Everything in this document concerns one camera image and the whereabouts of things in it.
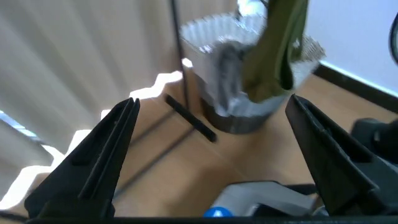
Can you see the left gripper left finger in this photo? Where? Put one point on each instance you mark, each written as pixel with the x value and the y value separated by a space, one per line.
pixel 93 168

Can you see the black clothes rack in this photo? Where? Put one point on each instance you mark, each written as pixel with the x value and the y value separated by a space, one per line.
pixel 192 119

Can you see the beige curtain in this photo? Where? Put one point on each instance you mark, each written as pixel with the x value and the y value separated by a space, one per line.
pixel 77 56

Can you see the green printed shirt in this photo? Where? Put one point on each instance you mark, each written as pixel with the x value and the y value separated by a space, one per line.
pixel 267 62

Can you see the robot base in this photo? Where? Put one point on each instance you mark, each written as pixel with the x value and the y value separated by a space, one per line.
pixel 264 196

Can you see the white laundry basket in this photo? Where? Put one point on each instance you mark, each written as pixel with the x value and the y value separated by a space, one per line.
pixel 211 34

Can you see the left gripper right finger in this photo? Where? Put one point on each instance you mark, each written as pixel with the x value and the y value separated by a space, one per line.
pixel 335 168

